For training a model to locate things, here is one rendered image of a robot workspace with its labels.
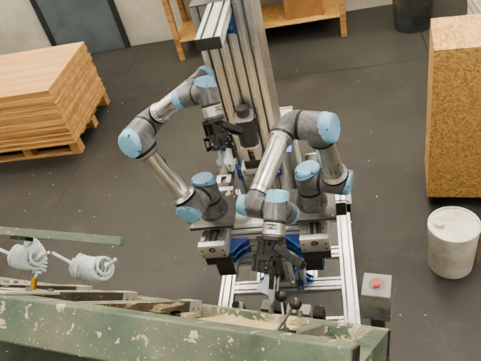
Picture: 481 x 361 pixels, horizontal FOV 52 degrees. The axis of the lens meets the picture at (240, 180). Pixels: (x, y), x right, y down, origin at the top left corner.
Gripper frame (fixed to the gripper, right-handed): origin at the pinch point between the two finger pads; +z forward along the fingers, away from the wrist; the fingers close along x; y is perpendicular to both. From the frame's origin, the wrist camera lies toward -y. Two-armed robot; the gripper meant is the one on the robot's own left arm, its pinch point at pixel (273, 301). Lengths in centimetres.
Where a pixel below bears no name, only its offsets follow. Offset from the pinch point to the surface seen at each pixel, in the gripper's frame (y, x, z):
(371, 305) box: -24, -69, 0
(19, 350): 57, 42, 20
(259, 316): 21, -57, 10
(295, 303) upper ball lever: -10.5, 13.7, -0.8
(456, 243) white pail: -62, -158, -39
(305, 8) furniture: 95, -361, -321
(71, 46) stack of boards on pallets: 319, -244, -227
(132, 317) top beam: 12, 63, 4
